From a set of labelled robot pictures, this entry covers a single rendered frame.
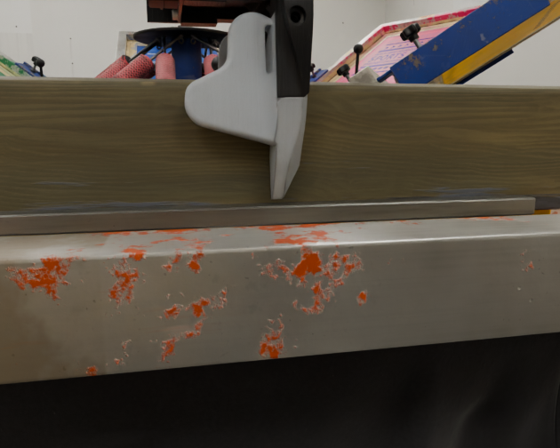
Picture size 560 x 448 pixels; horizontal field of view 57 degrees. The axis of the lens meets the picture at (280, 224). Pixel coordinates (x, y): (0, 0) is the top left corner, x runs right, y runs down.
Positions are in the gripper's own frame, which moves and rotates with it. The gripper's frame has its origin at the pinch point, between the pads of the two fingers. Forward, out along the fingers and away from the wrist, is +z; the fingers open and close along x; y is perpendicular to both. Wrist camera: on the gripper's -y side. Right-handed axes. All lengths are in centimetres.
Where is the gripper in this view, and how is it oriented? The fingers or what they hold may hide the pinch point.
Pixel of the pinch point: (282, 172)
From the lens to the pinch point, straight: 29.7
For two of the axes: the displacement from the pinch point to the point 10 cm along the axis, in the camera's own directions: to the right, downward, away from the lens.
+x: 2.1, 1.6, -9.7
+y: -9.8, 0.5, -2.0
